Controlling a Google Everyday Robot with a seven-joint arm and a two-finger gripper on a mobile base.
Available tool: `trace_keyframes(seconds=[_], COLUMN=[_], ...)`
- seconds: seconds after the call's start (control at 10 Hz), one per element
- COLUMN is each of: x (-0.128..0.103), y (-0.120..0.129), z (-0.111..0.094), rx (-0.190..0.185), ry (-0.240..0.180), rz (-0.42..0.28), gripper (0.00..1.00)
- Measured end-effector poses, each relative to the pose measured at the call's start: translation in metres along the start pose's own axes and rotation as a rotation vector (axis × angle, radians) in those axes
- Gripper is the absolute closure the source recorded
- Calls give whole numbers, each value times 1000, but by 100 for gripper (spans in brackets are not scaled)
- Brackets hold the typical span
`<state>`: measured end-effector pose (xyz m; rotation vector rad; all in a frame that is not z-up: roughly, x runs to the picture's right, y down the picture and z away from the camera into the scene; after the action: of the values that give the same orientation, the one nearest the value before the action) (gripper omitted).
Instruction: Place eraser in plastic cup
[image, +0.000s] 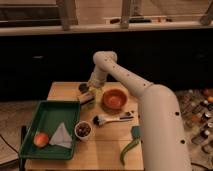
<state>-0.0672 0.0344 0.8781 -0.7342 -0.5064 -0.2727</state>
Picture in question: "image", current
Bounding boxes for red apple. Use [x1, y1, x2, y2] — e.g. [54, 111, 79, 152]
[33, 132, 49, 148]

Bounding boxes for teal sponge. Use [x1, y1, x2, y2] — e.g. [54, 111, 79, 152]
[131, 126, 140, 139]

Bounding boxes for orange clay bowl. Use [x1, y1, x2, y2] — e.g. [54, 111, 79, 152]
[102, 89, 127, 110]

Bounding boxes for green plastic tray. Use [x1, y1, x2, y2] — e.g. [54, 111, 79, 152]
[19, 101, 80, 160]

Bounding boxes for black bristle brush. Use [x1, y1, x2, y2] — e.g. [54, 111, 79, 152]
[93, 112, 134, 126]

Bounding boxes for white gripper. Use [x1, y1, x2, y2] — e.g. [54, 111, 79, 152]
[78, 76, 102, 95]

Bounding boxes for white folded cloth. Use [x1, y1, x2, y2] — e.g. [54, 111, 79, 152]
[49, 123, 72, 149]

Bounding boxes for wooden railing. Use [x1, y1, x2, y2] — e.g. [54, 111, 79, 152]
[0, 0, 213, 36]

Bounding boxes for green chili pepper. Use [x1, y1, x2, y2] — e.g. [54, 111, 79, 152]
[120, 138, 140, 166]

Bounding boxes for rectangular eraser block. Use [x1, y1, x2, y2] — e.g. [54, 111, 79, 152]
[77, 92, 95, 109]

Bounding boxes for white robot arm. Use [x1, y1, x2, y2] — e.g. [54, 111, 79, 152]
[88, 51, 192, 171]

